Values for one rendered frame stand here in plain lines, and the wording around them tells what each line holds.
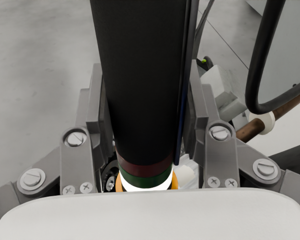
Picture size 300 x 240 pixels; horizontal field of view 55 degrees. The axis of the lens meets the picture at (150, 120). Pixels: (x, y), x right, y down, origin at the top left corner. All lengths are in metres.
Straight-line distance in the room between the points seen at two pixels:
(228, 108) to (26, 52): 2.46
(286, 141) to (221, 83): 0.17
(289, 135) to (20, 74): 2.37
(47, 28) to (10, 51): 0.45
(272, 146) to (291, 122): 0.06
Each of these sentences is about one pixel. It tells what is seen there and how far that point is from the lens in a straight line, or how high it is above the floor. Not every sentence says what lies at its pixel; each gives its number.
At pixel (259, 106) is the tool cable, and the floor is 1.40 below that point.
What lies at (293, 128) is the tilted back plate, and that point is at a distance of 0.58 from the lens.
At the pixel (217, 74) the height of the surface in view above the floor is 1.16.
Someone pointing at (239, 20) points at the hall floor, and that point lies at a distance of 3.22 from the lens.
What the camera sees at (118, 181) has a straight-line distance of 0.20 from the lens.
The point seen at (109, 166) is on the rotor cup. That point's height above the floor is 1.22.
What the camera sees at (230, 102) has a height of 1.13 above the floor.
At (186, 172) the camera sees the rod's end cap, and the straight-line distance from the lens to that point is 0.24.
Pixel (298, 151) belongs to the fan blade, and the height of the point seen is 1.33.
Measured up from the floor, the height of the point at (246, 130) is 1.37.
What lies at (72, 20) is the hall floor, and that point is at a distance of 3.24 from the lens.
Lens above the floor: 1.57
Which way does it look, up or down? 49 degrees down
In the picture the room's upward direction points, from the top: 1 degrees counter-clockwise
